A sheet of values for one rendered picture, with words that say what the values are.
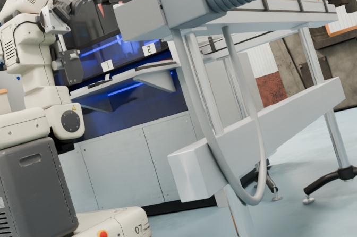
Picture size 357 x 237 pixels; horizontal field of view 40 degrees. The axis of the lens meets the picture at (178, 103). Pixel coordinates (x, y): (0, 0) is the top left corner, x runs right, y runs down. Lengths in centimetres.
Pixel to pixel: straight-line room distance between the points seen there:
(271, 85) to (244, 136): 751
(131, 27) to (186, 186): 40
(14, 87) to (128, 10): 210
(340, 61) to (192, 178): 491
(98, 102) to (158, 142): 45
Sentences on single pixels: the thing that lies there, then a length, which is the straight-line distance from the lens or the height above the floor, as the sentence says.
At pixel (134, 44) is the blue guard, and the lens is 300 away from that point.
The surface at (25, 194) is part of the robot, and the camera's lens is 190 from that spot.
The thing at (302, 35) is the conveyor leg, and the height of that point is 79.
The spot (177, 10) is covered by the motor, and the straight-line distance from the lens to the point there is 112.
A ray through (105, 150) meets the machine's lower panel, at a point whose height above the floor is 50.
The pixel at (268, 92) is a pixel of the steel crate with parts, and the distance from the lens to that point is 889.
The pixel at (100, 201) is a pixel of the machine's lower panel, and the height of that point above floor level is 18.
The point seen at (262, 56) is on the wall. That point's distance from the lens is 1144.
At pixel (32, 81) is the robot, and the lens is 229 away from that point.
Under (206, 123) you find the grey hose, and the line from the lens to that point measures 116.
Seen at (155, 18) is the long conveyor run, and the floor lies 86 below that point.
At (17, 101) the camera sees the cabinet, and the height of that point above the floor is 96.
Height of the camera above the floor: 66
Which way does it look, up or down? level
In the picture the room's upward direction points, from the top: 17 degrees counter-clockwise
